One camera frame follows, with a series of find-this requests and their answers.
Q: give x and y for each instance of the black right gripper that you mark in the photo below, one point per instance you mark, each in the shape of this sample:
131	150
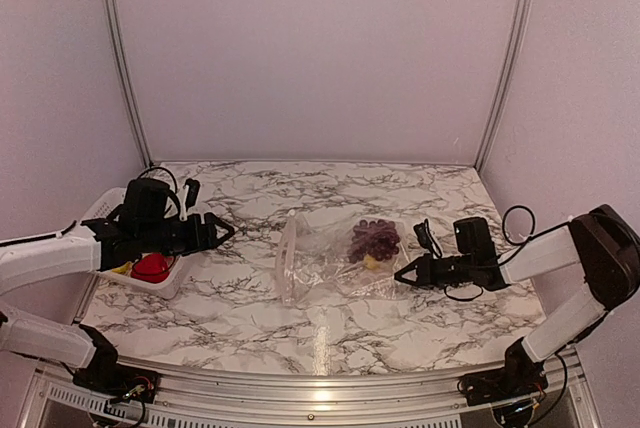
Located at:
424	272

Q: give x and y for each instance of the red fake pepper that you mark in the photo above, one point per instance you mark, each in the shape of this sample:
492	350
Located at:
153	268

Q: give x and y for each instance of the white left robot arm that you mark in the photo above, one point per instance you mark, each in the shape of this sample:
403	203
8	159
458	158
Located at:
151	218

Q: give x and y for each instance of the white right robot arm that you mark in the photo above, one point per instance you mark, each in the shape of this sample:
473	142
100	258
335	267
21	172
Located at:
600	242

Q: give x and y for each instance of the purple fake grapes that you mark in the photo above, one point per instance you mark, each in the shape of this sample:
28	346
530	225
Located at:
378	239

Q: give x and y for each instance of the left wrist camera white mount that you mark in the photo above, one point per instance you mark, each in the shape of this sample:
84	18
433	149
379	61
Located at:
187	197

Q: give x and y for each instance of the right aluminium corner post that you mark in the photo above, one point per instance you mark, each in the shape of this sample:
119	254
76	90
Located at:
516	36

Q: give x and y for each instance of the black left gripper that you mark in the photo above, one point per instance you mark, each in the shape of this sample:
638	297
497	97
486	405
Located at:
207	241

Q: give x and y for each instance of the left aluminium corner post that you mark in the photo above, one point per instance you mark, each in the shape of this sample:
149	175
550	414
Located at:
125	82

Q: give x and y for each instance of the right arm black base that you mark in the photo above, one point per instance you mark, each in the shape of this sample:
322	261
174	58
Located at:
519	376

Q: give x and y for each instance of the aluminium corner post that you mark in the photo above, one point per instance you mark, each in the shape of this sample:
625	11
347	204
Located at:
516	36
125	82

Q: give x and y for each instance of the clear zip top bag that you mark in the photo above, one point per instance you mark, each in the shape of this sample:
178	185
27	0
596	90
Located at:
312	263

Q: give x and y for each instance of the aluminium front rail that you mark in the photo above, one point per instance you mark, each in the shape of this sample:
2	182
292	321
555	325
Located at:
191	397

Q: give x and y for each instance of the peach fake fruit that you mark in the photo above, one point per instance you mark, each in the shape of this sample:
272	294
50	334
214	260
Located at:
370	263

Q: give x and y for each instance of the yellow fake lemon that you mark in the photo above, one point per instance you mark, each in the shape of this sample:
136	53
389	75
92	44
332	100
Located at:
124	269

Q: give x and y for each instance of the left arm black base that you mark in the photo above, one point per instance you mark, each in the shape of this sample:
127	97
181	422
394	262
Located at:
104	374

